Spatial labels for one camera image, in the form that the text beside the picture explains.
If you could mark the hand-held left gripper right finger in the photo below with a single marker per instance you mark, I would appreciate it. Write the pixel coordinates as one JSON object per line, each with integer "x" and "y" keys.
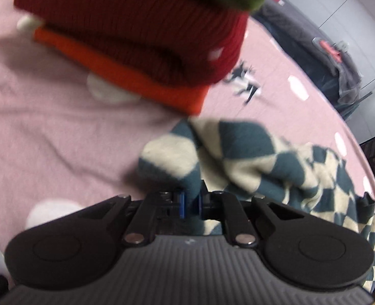
{"x": 200, "y": 206}

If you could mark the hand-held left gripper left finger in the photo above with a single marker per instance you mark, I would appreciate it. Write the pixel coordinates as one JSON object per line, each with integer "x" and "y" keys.
{"x": 182, "y": 205}

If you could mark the teal cream checkered sweater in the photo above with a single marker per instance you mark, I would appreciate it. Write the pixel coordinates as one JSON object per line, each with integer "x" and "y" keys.
{"x": 247, "y": 139}

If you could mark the orange folded garment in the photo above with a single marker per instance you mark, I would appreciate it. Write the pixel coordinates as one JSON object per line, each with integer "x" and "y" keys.
{"x": 162, "y": 93}

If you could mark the pink spotted bed sheet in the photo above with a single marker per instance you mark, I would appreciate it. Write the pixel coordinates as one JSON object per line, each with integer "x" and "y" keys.
{"x": 63, "y": 133}

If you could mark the dark red knitted garment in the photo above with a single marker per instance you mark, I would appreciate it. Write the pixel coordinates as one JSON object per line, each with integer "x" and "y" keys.
{"x": 127, "y": 28}

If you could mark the grey covered massage bed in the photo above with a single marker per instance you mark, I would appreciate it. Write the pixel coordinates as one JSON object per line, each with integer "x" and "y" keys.
{"x": 301, "y": 31}

